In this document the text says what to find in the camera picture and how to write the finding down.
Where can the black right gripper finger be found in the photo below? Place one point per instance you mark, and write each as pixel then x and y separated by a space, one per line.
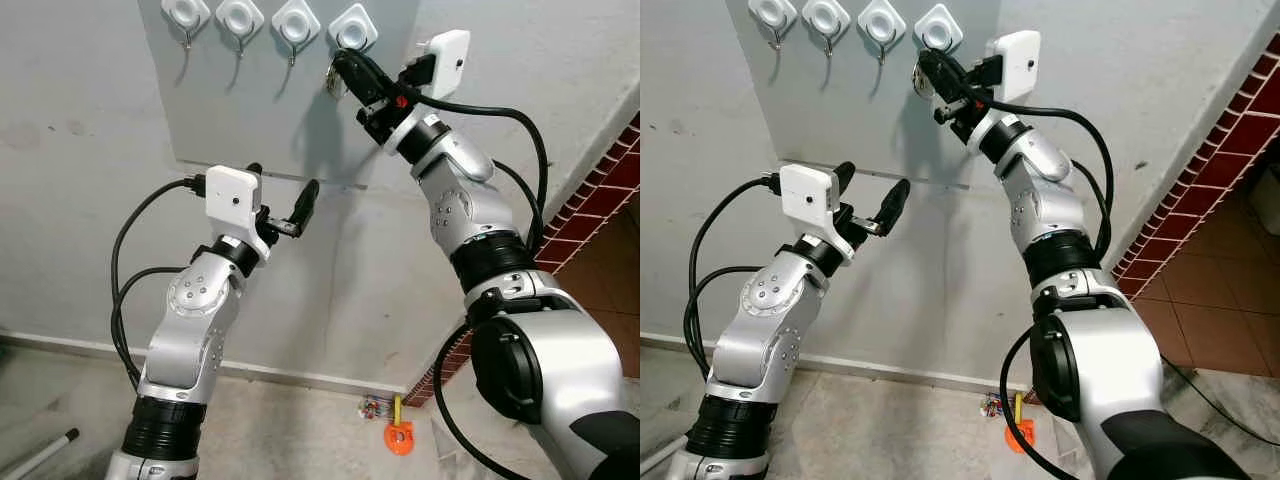
pixel 955 72
pixel 352 82
pixel 372 72
pixel 936 82

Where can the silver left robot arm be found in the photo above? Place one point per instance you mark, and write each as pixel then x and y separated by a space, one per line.
pixel 760 330
pixel 190 330

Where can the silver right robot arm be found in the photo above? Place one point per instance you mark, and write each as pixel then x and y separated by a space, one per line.
pixel 540 360
pixel 1110 360

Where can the small colourful floor item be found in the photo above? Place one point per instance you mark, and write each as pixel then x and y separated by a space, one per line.
pixel 372 407
pixel 991 405

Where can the white pole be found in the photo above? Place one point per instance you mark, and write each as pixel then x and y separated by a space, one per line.
pixel 652 464
pixel 40 455

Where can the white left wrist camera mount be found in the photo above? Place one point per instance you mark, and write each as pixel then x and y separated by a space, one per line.
pixel 230 195
pixel 805 192

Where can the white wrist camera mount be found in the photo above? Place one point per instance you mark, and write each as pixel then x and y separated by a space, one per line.
pixel 230 195
pixel 805 192
pixel 1018 62
pixel 448 60

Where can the white square wall hook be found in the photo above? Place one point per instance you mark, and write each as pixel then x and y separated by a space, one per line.
pixel 354 24
pixel 296 20
pixel 826 15
pixel 938 26
pixel 881 20
pixel 240 15
pixel 185 12
pixel 772 10

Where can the grey wall panel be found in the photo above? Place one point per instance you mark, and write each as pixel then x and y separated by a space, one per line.
pixel 240 120
pixel 800 110

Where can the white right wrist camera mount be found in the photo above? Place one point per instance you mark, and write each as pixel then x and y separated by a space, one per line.
pixel 1018 62
pixel 448 60

